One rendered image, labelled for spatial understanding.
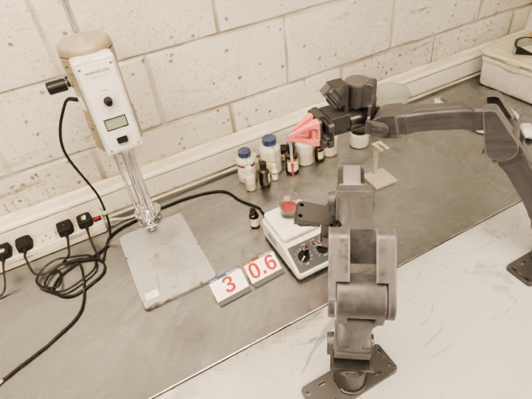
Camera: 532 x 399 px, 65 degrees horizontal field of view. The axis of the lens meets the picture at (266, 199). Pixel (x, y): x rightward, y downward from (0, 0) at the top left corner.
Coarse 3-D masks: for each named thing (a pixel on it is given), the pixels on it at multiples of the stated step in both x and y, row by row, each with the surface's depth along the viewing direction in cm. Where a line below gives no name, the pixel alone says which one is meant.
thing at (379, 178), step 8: (376, 144) 128; (384, 144) 128; (376, 152) 130; (376, 160) 133; (376, 168) 135; (368, 176) 136; (376, 176) 135; (384, 176) 135; (392, 176) 135; (376, 184) 132; (384, 184) 132
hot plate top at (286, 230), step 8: (264, 216) 114; (272, 216) 114; (280, 216) 114; (272, 224) 112; (280, 224) 111; (288, 224) 111; (280, 232) 109; (288, 232) 109; (296, 232) 108; (304, 232) 109; (288, 240) 108
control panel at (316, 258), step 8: (312, 240) 109; (288, 248) 108; (296, 248) 108; (304, 248) 108; (312, 248) 108; (296, 256) 107; (312, 256) 108; (320, 256) 108; (328, 256) 108; (296, 264) 106; (304, 264) 106; (312, 264) 107
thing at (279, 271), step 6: (276, 258) 111; (246, 270) 108; (276, 270) 110; (282, 270) 110; (264, 276) 109; (270, 276) 109; (276, 276) 109; (252, 282) 108; (258, 282) 108; (264, 282) 108
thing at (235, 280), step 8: (232, 272) 107; (240, 272) 108; (216, 280) 105; (224, 280) 106; (232, 280) 106; (240, 280) 107; (216, 288) 105; (224, 288) 105; (232, 288) 106; (216, 296) 104
